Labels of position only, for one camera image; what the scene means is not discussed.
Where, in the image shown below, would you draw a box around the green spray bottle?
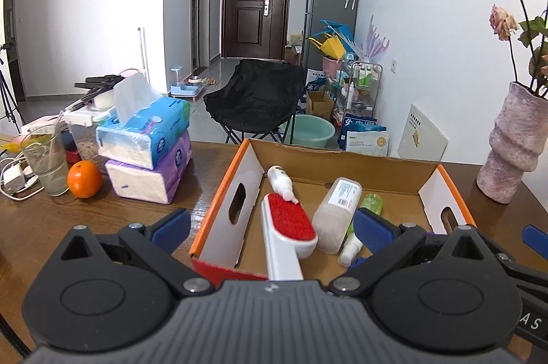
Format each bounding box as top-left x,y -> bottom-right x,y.
338,193 -> 383,267

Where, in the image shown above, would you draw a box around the green plastic basin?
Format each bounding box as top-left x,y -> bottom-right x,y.
278,114 -> 337,150

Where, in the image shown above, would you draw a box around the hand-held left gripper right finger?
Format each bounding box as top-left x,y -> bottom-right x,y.
328,208 -> 498,299

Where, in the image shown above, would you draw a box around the clear glass cup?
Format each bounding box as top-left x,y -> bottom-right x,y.
20,128 -> 70,197

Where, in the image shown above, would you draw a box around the black and white appliance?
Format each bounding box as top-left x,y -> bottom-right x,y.
64,75 -> 126,112

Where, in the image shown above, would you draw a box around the white mop handle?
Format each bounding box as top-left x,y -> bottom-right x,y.
137,27 -> 148,77

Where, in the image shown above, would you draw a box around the purple hangers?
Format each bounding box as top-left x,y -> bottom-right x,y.
360,15 -> 391,60

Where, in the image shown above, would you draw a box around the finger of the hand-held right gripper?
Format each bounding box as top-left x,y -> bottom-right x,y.
478,234 -> 548,293
521,224 -> 548,252

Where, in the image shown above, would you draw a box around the brown boxes by door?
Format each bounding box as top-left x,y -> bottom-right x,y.
285,33 -> 304,65

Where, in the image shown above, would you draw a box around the purple tissue pack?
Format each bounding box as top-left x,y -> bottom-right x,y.
105,130 -> 192,205

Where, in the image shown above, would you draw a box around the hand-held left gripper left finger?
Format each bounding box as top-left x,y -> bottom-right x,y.
53,208 -> 216,299

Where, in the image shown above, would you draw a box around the blue litter bag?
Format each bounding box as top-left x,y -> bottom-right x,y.
340,114 -> 378,133

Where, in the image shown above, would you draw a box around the blue and white bag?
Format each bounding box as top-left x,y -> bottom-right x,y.
306,69 -> 330,93

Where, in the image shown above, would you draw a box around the open cardboard box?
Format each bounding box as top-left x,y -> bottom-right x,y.
306,90 -> 335,120

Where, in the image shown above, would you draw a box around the yellow folded item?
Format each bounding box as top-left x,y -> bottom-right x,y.
308,36 -> 345,58

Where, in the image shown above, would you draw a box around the blue folded item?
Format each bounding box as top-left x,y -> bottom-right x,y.
319,19 -> 356,43

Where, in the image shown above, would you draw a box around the pink ceramic vase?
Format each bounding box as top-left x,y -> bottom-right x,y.
476,81 -> 548,204

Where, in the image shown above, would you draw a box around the blue pet feeder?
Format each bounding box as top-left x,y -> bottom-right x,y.
170,66 -> 204,99

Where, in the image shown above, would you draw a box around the white litter bag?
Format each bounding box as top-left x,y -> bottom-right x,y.
345,129 -> 391,157

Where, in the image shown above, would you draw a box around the red cardboard box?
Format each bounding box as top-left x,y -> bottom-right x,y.
188,138 -> 477,283

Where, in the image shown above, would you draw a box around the pink bucket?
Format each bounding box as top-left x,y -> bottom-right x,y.
321,54 -> 347,78

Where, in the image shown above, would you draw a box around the metal storage rack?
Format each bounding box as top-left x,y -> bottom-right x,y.
336,62 -> 384,120

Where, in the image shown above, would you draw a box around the large white plastic bottle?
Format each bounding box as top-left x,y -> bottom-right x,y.
312,177 -> 363,254

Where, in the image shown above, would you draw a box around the red white lint brush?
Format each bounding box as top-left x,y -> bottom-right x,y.
260,193 -> 318,282

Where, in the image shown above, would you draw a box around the clear food container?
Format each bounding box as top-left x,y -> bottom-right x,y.
64,107 -> 118,163

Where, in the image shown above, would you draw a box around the black tripod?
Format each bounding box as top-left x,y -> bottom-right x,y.
0,40 -> 20,133

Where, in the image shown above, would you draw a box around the blue tissue pack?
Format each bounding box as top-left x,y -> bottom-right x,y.
96,73 -> 191,170

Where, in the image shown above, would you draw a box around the orange fruit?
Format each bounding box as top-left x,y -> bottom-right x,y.
67,159 -> 102,199

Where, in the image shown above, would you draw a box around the white charger with cables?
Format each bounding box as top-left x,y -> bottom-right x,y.
0,156 -> 46,202

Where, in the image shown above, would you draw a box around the small white spray bottle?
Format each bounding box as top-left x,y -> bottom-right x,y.
266,166 -> 299,205

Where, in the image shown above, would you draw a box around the black folding chair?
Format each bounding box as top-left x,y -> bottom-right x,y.
203,60 -> 306,144

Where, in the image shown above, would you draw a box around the dark brown entrance door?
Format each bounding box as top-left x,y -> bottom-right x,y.
220,0 -> 294,61

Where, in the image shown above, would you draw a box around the pink box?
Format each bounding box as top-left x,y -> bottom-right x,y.
13,116 -> 65,146

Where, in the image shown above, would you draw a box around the white board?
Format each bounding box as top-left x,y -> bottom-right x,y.
397,104 -> 449,164

